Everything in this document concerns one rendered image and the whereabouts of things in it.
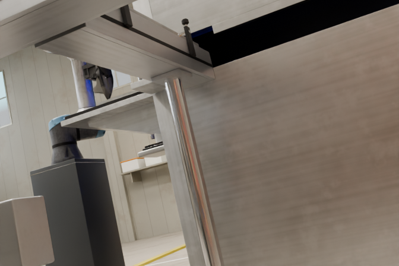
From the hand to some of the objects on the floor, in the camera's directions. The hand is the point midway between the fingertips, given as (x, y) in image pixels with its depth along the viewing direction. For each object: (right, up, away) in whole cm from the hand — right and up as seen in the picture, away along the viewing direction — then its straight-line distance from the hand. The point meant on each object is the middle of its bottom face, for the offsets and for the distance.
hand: (109, 95), depth 185 cm
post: (+42, -82, -34) cm, 98 cm away
